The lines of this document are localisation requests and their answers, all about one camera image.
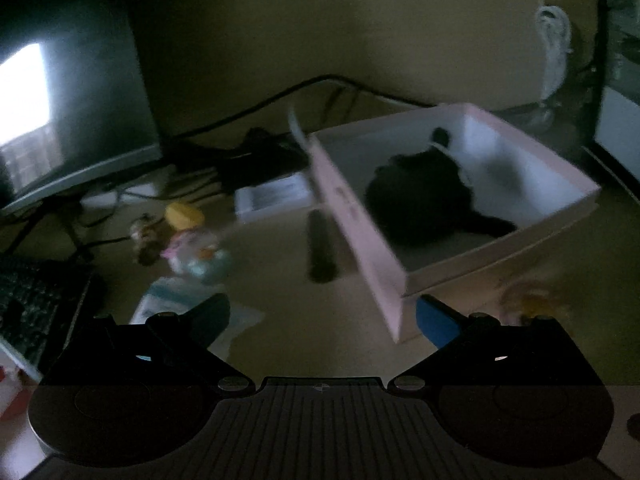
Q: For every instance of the black cylinder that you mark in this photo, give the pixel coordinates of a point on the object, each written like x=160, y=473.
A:
x=322, y=245

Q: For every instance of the pink cardboard box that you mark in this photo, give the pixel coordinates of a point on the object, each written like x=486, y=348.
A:
x=360, y=225

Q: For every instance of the computer monitor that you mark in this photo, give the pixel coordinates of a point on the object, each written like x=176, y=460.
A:
x=75, y=100

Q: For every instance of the black keyboard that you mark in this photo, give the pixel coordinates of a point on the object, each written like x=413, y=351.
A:
x=30, y=310

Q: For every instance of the black monitor stand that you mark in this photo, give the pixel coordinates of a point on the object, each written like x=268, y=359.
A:
x=75, y=232

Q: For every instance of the black cloth bundle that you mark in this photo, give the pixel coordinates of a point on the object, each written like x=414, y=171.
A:
x=420, y=200

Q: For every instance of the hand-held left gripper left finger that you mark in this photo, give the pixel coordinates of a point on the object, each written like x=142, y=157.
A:
x=212, y=317

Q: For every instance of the small brown figurine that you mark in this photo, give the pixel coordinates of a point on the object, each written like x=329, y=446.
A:
x=145, y=240

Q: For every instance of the yellow-haired doll figure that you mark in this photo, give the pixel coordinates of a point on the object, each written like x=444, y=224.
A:
x=192, y=245

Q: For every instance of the black power adapter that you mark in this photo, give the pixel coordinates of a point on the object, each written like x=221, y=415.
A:
x=260, y=160

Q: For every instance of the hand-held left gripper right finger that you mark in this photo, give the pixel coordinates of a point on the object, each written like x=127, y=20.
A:
x=437, y=327

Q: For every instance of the red white packet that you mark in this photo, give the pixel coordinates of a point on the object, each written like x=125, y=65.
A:
x=12, y=390

